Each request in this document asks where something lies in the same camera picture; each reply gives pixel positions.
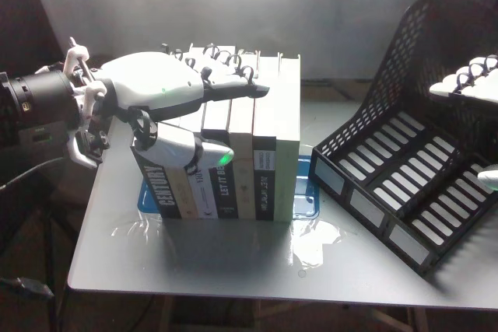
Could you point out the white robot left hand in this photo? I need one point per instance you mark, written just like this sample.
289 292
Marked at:
155 83

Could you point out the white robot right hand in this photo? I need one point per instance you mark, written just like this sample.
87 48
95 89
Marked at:
467 83

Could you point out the tan kraft cover book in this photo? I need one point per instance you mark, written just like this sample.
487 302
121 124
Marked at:
243 161

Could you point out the black Century book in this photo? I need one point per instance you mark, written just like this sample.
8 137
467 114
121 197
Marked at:
165 196

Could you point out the beige spine book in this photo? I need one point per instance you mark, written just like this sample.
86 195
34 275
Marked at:
186 200

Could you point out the black mesh file rack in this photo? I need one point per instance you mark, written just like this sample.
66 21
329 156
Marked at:
389 176

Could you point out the white Fashionpedia book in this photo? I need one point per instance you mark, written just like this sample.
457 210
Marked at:
204 196

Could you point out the black Let It Be book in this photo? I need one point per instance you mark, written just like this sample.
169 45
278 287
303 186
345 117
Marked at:
225 192

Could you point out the white cloth backdrop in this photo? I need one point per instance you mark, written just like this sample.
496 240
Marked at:
272 5

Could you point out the pale green book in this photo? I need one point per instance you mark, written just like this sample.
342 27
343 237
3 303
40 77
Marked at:
288 133

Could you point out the black book with white label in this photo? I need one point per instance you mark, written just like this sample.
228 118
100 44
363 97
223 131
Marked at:
264 188

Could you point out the blue plastic bookend tray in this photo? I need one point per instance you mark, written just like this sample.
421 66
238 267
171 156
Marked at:
307 192

